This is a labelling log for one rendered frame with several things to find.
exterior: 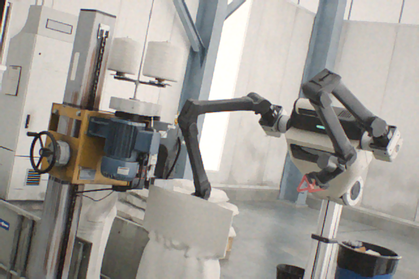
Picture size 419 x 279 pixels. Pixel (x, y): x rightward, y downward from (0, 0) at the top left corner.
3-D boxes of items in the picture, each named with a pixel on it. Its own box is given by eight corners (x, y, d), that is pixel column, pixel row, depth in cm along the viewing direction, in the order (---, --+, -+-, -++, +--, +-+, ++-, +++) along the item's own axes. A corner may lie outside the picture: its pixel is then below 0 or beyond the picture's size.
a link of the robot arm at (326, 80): (338, 69, 211) (320, 59, 219) (315, 99, 212) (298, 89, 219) (389, 124, 241) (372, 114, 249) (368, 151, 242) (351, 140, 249)
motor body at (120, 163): (142, 183, 251) (153, 124, 250) (115, 181, 239) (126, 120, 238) (118, 175, 261) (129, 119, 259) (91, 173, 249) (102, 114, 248)
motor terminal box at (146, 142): (157, 160, 251) (162, 133, 250) (148, 160, 241) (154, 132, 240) (139, 156, 253) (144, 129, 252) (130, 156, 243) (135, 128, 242)
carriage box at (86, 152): (129, 186, 273) (143, 119, 271) (71, 184, 247) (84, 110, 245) (95, 174, 289) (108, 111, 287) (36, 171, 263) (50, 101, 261)
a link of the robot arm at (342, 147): (328, 88, 212) (309, 77, 220) (317, 99, 212) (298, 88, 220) (362, 158, 241) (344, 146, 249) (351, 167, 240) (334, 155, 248)
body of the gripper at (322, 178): (308, 173, 246) (322, 164, 242) (319, 175, 254) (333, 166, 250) (315, 186, 243) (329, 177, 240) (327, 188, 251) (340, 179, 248)
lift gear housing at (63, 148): (67, 168, 250) (72, 143, 250) (57, 167, 246) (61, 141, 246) (53, 163, 257) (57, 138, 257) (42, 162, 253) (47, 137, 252)
